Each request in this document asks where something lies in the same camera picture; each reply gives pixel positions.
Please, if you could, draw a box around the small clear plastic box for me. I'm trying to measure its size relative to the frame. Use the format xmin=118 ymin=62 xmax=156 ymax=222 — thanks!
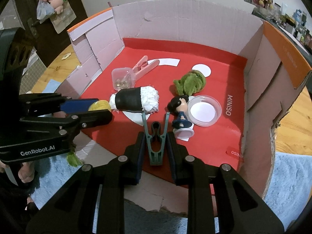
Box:
xmin=111 ymin=67 xmax=135 ymax=91

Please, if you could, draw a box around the black white sock roll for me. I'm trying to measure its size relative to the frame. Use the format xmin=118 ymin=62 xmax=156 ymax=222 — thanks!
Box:
xmin=109 ymin=86 xmax=159 ymax=113

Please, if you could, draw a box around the pink clothes peg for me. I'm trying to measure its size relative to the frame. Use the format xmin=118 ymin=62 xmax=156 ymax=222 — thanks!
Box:
xmin=132 ymin=56 xmax=160 ymax=81

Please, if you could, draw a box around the teal clothes peg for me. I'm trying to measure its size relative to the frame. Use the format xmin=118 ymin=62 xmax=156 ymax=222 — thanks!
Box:
xmin=141 ymin=112 xmax=170 ymax=166

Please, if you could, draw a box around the black haired doll figurine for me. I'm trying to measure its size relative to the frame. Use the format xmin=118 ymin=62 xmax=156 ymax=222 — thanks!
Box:
xmin=167 ymin=95 xmax=195 ymax=141

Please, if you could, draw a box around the round clear plastic lid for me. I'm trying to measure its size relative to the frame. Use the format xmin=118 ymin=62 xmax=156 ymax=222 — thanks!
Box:
xmin=187 ymin=95 xmax=222 ymax=127

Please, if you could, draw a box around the green yarn bundle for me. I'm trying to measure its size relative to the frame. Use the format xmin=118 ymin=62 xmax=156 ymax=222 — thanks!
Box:
xmin=173 ymin=70 xmax=206 ymax=96

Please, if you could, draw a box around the person's left hand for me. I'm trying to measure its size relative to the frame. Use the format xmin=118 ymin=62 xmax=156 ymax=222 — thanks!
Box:
xmin=0 ymin=161 xmax=36 ymax=183

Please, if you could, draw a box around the small paper scrap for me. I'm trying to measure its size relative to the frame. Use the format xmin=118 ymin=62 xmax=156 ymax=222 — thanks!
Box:
xmin=61 ymin=52 xmax=71 ymax=60

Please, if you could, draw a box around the light blue fluffy towel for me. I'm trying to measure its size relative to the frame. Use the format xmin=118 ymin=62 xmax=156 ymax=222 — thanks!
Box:
xmin=31 ymin=152 xmax=311 ymax=233

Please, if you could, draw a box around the dark wooden door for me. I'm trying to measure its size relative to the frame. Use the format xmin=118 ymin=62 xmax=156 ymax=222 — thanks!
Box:
xmin=15 ymin=0 xmax=87 ymax=66

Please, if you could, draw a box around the orange cardboard box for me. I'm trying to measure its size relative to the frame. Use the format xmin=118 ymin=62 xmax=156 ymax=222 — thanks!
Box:
xmin=57 ymin=0 xmax=311 ymax=195

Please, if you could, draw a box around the dark cloth side table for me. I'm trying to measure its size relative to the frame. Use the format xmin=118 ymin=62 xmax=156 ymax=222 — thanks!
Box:
xmin=252 ymin=8 xmax=311 ymax=62

